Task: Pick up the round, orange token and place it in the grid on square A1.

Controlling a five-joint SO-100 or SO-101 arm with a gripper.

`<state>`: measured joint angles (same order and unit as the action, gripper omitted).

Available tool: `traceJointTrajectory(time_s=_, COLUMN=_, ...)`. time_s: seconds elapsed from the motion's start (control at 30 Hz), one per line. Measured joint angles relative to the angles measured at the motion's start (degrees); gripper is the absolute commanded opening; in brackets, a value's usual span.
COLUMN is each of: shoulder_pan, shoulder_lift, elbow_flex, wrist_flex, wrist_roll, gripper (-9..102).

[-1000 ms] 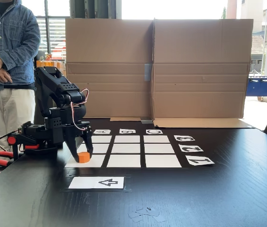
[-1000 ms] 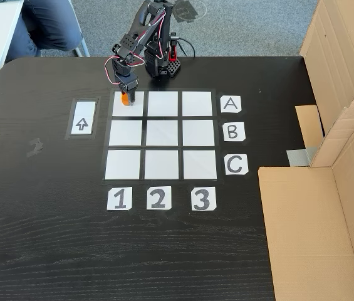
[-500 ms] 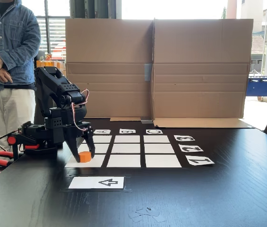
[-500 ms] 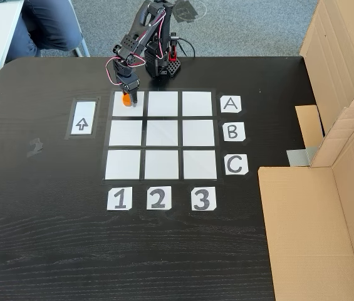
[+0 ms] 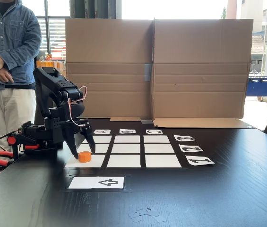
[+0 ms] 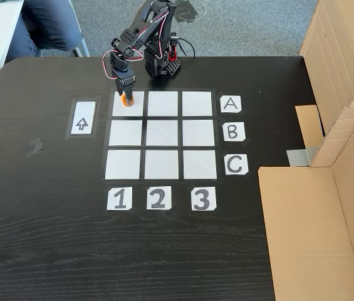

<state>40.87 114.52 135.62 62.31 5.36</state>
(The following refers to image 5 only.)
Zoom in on round orange token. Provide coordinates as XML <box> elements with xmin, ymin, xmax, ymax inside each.
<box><xmin>78</xmin><ymin>151</ymin><xmax>92</xmax><ymax>163</ymax></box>

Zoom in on nine-square white grid sheet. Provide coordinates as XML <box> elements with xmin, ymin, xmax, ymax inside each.
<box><xmin>64</xmin><ymin>134</ymin><xmax>183</xmax><ymax>169</ymax></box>

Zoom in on person's right hand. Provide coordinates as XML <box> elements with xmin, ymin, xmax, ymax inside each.
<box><xmin>0</xmin><ymin>70</ymin><xmax>15</xmax><ymax>83</ymax></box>

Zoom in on white arrow paper sheet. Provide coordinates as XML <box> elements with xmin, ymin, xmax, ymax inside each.
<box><xmin>68</xmin><ymin>176</ymin><xmax>125</xmax><ymax>189</ymax></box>

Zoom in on orange white carton pack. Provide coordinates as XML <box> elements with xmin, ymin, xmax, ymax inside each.
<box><xmin>36</xmin><ymin>60</ymin><xmax>66</xmax><ymax>78</ymax></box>

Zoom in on red black clamp with knob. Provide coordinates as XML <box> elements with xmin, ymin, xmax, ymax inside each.
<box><xmin>7</xmin><ymin>134</ymin><xmax>40</xmax><ymax>162</ymax></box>

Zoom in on brown cardboard box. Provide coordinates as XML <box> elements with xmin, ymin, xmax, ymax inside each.
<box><xmin>64</xmin><ymin>18</ymin><xmax>155</xmax><ymax>122</ymax></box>
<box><xmin>152</xmin><ymin>18</ymin><xmax>255</xmax><ymax>129</ymax></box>

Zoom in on grey tape strip on cardboard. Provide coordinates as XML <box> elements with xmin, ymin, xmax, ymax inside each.
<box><xmin>144</xmin><ymin>63</ymin><xmax>153</xmax><ymax>82</ymax></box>

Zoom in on paper sheet number 3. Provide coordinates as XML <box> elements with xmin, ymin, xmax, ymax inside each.
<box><xmin>173</xmin><ymin>135</ymin><xmax>196</xmax><ymax>142</ymax></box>

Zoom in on clear tape scraps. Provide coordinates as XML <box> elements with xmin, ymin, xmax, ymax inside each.
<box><xmin>128</xmin><ymin>207</ymin><xmax>167</xmax><ymax>223</ymax></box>

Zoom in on person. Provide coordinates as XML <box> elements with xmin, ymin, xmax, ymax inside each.
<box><xmin>0</xmin><ymin>0</ymin><xmax>42</xmax><ymax>153</ymax></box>

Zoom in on paper sheet number 2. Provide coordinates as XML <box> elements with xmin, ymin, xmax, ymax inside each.
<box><xmin>178</xmin><ymin>144</ymin><xmax>204</xmax><ymax>153</ymax></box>

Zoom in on paper sheet number 1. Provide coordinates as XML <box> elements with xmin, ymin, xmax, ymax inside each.
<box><xmin>185</xmin><ymin>155</ymin><xmax>215</xmax><ymax>166</ymax></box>

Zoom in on blue foosball table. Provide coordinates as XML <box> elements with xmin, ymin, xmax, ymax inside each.
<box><xmin>246</xmin><ymin>75</ymin><xmax>267</xmax><ymax>108</ymax></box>

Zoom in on white red servo cable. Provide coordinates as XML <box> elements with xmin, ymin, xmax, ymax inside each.
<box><xmin>68</xmin><ymin>85</ymin><xmax>88</xmax><ymax>127</ymax></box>

